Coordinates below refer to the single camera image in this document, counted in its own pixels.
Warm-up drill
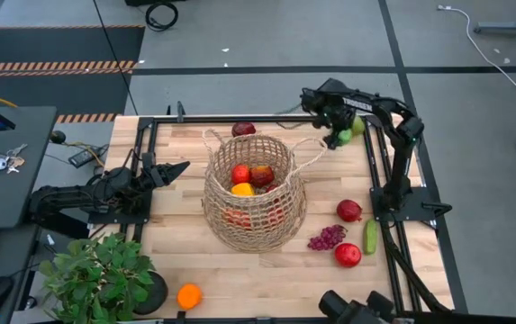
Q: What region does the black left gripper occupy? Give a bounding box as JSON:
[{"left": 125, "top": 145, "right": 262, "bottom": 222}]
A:
[{"left": 140, "top": 151, "right": 192, "bottom": 191}]

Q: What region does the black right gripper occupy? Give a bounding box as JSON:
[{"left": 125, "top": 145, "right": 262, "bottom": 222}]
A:
[{"left": 311, "top": 103, "right": 357, "bottom": 151}]

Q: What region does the bright red apple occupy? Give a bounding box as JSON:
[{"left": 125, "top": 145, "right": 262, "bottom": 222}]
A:
[
  {"left": 334, "top": 242, "right": 363, "bottom": 269},
  {"left": 231, "top": 164, "right": 252, "bottom": 185}
]

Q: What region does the yellow bell pepper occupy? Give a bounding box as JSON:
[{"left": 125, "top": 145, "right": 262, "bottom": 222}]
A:
[{"left": 231, "top": 182, "right": 257, "bottom": 198}]

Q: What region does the crimson round fruit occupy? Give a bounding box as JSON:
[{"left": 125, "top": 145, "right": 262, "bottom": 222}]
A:
[{"left": 336, "top": 199, "right": 364, "bottom": 223}]

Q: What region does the red orange round fruit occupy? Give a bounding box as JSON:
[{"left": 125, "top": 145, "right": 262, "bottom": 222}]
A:
[{"left": 224, "top": 209, "right": 253, "bottom": 230}]

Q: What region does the dark maroon apple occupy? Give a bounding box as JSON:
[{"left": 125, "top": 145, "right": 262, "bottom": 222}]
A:
[{"left": 231, "top": 121, "right": 258, "bottom": 138}]

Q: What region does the red green apple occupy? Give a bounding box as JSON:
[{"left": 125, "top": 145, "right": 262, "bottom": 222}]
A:
[{"left": 249, "top": 165, "right": 276, "bottom": 189}]

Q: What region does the purple grape bunch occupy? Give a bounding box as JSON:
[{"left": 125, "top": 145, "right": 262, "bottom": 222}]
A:
[{"left": 307, "top": 224, "right": 349, "bottom": 252}]

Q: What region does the large red round fruit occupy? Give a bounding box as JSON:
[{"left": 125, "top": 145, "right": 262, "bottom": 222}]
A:
[{"left": 266, "top": 197, "right": 288, "bottom": 226}]

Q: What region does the pale green pear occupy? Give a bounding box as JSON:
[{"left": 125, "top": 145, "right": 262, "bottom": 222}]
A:
[{"left": 350, "top": 114, "right": 367, "bottom": 136}]

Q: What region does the black power adapter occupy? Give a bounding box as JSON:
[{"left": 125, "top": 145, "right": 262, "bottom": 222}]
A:
[{"left": 68, "top": 146, "right": 101, "bottom": 168}]

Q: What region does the green cucumber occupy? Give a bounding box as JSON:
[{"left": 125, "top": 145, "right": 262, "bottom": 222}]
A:
[{"left": 363, "top": 219, "right": 378, "bottom": 256}]

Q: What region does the dark round plant pot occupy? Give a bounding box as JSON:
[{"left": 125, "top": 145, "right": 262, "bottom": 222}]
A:
[{"left": 131, "top": 269, "right": 169, "bottom": 316}]

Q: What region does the leafy green potted plant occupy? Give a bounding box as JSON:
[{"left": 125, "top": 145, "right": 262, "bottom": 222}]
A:
[{"left": 37, "top": 232, "right": 156, "bottom": 324}]

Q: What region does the grey side desk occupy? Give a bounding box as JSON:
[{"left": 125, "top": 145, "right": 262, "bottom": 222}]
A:
[{"left": 0, "top": 105, "right": 59, "bottom": 324}]

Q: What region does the metal key bunch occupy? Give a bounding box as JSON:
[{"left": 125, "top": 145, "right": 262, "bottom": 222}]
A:
[{"left": 5, "top": 142, "right": 29, "bottom": 175}]

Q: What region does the black yellow hazard mat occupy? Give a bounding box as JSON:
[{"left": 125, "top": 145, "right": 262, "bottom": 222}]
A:
[{"left": 0, "top": 24, "right": 147, "bottom": 125}]

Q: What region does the black rounded equipment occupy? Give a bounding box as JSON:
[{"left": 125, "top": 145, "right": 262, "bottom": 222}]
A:
[{"left": 318, "top": 289, "right": 397, "bottom": 324}]

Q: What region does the woven seagrass handled basket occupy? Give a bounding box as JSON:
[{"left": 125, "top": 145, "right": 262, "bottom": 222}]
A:
[{"left": 201, "top": 128, "right": 329, "bottom": 254}]

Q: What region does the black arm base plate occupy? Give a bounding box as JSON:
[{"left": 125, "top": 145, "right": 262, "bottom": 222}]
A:
[
  {"left": 369, "top": 186, "right": 453, "bottom": 222},
  {"left": 88, "top": 186, "right": 153, "bottom": 225}
]

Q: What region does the black aluminium table frame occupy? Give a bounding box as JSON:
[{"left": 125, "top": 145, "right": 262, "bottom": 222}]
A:
[{"left": 117, "top": 102, "right": 455, "bottom": 324}]

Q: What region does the black diagonal frame strut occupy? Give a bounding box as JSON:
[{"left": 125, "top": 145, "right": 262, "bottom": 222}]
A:
[
  {"left": 27, "top": 200, "right": 92, "bottom": 240},
  {"left": 381, "top": 222, "right": 451, "bottom": 314}
]

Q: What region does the black coiled floor cable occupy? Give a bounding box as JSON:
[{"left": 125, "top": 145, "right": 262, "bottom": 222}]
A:
[{"left": 143, "top": 1, "right": 180, "bottom": 32}]

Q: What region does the white floor cable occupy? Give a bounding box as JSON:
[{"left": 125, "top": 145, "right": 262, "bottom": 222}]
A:
[{"left": 437, "top": 4, "right": 516, "bottom": 93}]

